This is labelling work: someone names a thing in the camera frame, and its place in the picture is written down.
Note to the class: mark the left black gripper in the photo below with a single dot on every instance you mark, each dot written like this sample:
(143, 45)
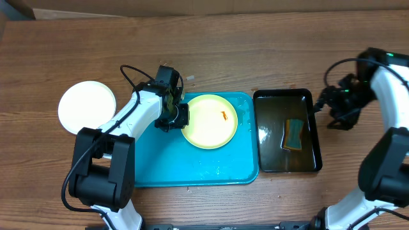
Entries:
(184, 121)

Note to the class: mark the black water tray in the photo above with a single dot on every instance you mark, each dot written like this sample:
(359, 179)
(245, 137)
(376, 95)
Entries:
(272, 107)

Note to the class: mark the yellow plate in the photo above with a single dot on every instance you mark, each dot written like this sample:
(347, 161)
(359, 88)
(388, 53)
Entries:
(213, 122)

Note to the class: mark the teal plastic tray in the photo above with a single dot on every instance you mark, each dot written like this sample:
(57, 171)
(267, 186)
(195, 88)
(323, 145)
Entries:
(167, 159)

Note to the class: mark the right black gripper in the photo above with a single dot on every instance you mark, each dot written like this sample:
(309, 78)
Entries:
(349, 121)

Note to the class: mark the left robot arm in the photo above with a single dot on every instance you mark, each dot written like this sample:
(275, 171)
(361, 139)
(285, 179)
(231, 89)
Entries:
(102, 175)

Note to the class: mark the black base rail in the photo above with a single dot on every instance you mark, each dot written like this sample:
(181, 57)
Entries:
(291, 225)

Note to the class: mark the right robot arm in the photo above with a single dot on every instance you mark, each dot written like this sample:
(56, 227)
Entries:
(383, 174)

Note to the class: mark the green yellow sponge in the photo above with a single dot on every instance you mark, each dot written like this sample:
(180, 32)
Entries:
(292, 138)

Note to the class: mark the cardboard panel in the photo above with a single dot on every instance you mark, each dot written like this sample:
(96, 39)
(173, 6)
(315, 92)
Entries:
(147, 8)

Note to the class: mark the white plate with stain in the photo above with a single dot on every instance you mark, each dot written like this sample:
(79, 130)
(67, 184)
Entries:
(87, 104)

